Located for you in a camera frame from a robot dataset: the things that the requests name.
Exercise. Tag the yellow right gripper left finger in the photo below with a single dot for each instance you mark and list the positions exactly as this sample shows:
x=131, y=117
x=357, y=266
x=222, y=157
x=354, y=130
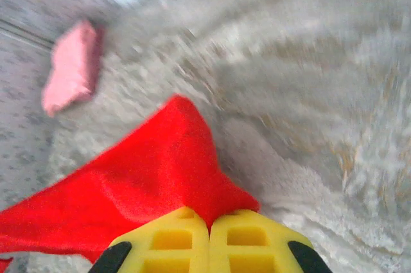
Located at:
x=180, y=247

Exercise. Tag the folded pink t-shirt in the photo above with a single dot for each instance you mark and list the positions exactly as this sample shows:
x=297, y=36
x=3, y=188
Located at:
x=70, y=67

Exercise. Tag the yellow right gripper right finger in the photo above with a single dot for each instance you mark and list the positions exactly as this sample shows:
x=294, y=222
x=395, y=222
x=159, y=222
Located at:
x=244, y=247

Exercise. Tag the red t-shirt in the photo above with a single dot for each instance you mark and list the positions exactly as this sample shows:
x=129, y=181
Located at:
x=144, y=173

